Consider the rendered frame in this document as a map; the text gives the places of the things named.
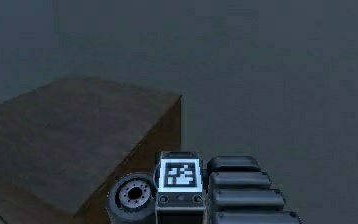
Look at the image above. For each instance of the brown wooden cabinet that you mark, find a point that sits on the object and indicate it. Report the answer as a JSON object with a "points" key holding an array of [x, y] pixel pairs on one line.
{"points": [[70, 143]]}

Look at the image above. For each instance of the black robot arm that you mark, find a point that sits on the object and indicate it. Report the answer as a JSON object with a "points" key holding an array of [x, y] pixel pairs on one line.
{"points": [[240, 196]]}

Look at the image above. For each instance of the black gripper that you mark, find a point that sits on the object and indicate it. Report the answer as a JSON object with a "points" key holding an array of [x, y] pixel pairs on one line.
{"points": [[133, 196]]}

